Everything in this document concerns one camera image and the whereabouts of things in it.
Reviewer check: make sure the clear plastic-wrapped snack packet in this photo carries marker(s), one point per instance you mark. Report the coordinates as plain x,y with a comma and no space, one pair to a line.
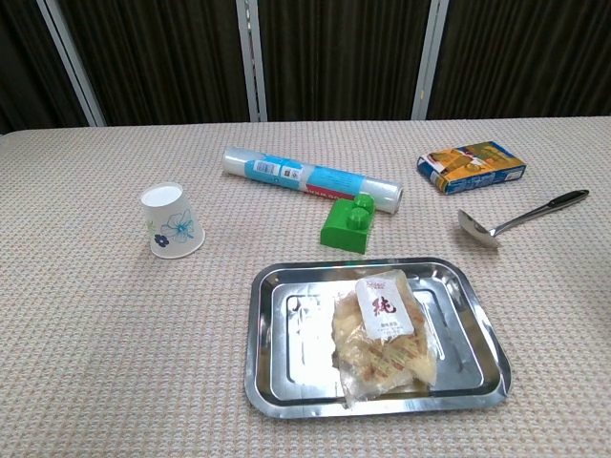
382,353

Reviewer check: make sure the rectangular stainless steel tray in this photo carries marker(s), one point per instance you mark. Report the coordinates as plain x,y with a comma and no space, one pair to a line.
296,343

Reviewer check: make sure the green toy building block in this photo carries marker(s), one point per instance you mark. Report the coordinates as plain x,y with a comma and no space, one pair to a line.
343,229

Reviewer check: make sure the cling film roll blue label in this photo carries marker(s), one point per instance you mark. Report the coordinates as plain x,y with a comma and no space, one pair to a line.
296,174

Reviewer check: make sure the white floral paper cup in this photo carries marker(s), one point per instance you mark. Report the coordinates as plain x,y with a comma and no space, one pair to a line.
174,224

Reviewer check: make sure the orange and blue snack box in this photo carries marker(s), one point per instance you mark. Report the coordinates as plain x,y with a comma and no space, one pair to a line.
470,167

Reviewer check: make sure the black curtain panel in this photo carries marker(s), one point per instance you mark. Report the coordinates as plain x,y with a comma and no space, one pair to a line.
28,71
525,57
162,62
343,57

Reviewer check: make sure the beige woven tablecloth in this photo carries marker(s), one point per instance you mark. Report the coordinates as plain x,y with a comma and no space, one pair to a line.
119,334

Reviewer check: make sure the white partition post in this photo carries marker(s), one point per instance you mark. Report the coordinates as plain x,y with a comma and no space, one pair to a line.
252,62
429,62
71,62

